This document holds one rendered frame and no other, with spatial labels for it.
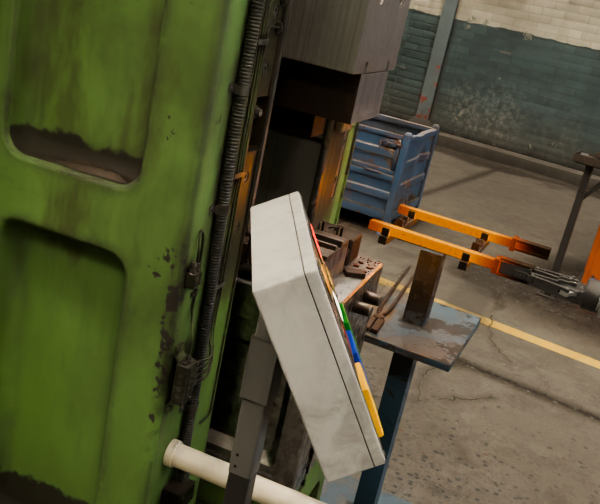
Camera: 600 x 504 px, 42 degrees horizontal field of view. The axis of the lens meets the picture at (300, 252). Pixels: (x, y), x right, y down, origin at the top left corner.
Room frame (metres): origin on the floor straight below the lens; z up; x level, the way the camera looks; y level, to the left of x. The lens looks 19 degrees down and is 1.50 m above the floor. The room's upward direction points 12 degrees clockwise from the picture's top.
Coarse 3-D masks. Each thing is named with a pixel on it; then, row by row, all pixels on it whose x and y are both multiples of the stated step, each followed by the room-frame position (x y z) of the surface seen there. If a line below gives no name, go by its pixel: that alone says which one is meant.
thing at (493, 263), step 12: (372, 228) 1.92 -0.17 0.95; (396, 228) 1.90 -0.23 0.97; (408, 240) 1.88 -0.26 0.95; (420, 240) 1.87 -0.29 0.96; (432, 240) 1.86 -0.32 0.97; (444, 252) 1.85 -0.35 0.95; (456, 252) 1.83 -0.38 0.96; (468, 252) 1.82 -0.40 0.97; (480, 264) 1.81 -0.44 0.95; (492, 264) 1.80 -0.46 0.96; (516, 264) 1.78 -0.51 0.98; (528, 264) 1.79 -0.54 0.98; (504, 276) 1.79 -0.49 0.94
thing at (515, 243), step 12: (420, 216) 2.12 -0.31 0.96; (432, 216) 2.11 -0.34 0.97; (456, 228) 2.08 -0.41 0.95; (468, 228) 2.07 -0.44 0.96; (480, 228) 2.08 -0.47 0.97; (492, 240) 2.05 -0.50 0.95; (504, 240) 2.03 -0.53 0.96; (516, 240) 2.02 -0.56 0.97; (528, 252) 2.01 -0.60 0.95; (540, 252) 2.01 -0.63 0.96
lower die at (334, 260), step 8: (248, 232) 1.56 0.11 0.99; (320, 232) 1.66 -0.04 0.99; (248, 240) 1.54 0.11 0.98; (320, 240) 1.58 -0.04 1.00; (344, 240) 1.64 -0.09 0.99; (320, 248) 1.55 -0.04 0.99; (328, 248) 1.56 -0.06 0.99; (336, 248) 1.56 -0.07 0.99; (344, 248) 1.63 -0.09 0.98; (328, 256) 1.52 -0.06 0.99; (336, 256) 1.58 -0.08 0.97; (344, 256) 1.64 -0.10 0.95; (328, 264) 1.53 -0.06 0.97; (336, 264) 1.59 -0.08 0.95; (336, 272) 1.61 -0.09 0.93
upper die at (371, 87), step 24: (288, 72) 1.51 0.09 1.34; (312, 72) 1.49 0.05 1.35; (336, 72) 1.48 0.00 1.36; (384, 72) 1.62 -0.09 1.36; (288, 96) 1.50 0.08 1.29; (312, 96) 1.49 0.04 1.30; (336, 96) 1.47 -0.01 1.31; (360, 96) 1.49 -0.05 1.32; (336, 120) 1.47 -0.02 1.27; (360, 120) 1.53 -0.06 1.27
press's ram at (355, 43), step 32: (320, 0) 1.44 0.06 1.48; (352, 0) 1.42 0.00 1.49; (384, 0) 1.50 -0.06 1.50; (288, 32) 1.46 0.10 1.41; (320, 32) 1.44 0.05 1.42; (352, 32) 1.42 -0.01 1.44; (384, 32) 1.55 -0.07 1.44; (320, 64) 1.43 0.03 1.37; (352, 64) 1.42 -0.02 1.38; (384, 64) 1.61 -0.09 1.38
